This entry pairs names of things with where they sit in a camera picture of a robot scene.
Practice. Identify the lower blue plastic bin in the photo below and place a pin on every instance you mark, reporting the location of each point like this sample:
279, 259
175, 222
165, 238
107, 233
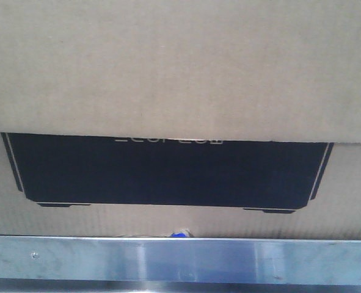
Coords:
180, 235

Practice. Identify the metal shelf front bar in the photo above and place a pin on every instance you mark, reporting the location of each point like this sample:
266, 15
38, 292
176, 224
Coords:
254, 261

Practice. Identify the brown cardboard box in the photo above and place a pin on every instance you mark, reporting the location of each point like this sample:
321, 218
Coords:
249, 70

